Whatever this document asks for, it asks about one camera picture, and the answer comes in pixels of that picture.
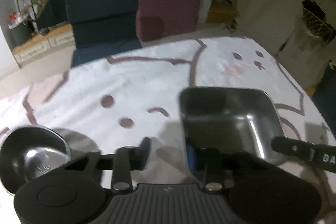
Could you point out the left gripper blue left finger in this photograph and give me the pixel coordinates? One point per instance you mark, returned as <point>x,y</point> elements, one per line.
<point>126,160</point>

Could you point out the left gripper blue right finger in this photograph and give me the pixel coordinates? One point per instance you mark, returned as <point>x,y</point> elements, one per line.
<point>205,166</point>

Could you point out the rectangular steel container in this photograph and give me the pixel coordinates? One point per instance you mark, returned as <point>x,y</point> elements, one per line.
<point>232,120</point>

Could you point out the round stainless steel bowl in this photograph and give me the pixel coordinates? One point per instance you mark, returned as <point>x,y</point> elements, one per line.
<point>29,152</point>

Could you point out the person right hand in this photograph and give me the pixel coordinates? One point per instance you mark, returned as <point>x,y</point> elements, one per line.
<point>328,219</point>

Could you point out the cartoon bear tablecloth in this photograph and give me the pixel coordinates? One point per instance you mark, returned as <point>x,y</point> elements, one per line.
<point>118,100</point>

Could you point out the wooden low drawer unit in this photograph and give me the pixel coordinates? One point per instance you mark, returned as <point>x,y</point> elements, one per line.
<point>42,45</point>

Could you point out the small black bowl on unit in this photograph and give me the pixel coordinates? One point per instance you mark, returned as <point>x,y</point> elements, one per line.
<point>44,31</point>

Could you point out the dark blue chair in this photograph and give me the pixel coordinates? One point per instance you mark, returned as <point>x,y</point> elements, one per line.
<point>102,28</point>

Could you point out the maroon chair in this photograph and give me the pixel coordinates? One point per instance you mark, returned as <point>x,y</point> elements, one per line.
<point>161,18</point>

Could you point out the grey trash bin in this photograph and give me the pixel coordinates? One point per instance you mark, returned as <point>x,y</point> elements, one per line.
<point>20,32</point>

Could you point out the black have a nice day cabinet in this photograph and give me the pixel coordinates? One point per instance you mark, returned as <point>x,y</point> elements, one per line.
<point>49,13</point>

